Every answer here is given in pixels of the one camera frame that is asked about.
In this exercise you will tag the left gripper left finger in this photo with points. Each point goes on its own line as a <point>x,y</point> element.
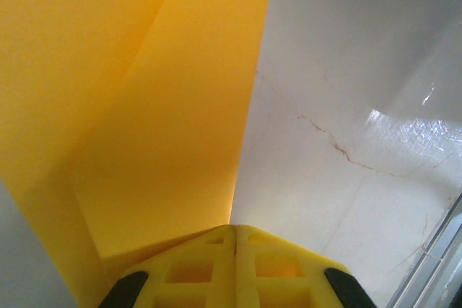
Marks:
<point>187,279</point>

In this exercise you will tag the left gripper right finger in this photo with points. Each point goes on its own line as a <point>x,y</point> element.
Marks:
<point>288,279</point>

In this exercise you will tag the orange paper sheet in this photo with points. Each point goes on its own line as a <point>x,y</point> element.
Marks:
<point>144,106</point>

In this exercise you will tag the wide aluminium rail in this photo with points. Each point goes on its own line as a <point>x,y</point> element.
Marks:
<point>433,268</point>

